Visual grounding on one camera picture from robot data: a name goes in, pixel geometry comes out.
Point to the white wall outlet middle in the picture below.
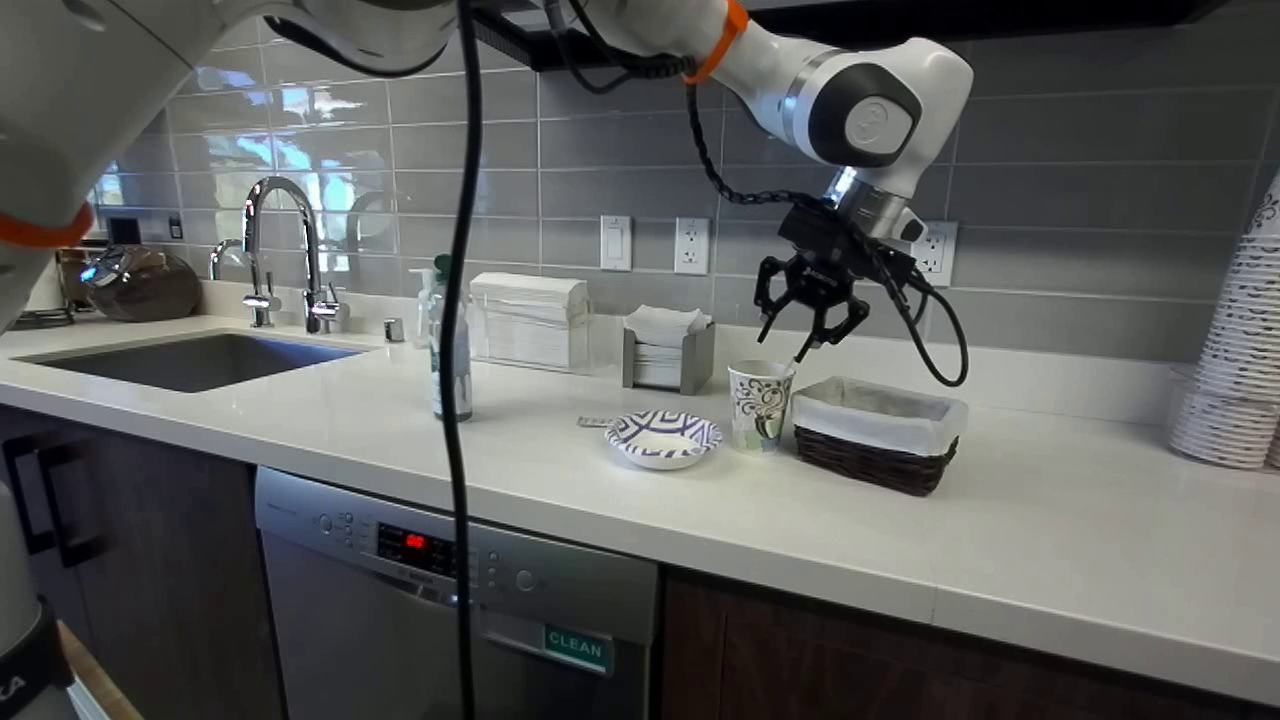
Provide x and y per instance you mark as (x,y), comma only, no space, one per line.
(688,244)

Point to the dark wood cabinet door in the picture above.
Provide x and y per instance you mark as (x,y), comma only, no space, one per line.
(153,556)

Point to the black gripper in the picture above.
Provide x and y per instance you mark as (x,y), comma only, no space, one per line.
(829,255)

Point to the white wall switch plate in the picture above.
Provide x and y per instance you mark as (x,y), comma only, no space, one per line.
(613,241)

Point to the white wall outlet right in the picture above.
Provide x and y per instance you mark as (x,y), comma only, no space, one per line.
(939,251)

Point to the patterned paper cup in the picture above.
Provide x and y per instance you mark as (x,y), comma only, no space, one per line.
(757,401)

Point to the dark basket with white liner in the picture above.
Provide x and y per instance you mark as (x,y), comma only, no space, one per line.
(877,434)

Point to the white paper towel box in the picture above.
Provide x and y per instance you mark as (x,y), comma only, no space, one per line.
(536,323)

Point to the stack of paper cups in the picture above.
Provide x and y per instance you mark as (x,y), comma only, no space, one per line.
(1231,410)

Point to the dish soap bottle green cap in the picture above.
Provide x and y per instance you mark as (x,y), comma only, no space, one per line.
(427,339)

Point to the blue white paper plate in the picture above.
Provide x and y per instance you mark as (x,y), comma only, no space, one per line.
(662,441)

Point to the chrome kitchen faucet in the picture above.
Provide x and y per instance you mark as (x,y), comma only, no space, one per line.
(319,294)

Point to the grey napkin holder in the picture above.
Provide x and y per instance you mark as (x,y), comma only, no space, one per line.
(670,351)

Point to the white wall outlet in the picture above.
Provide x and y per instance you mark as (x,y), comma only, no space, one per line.
(688,244)
(939,251)

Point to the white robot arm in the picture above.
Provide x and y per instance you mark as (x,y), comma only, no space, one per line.
(86,76)

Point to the kitchen sink basin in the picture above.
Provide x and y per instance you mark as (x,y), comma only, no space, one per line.
(194,364)

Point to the stainless steel dishwasher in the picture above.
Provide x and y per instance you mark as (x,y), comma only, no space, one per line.
(365,615)

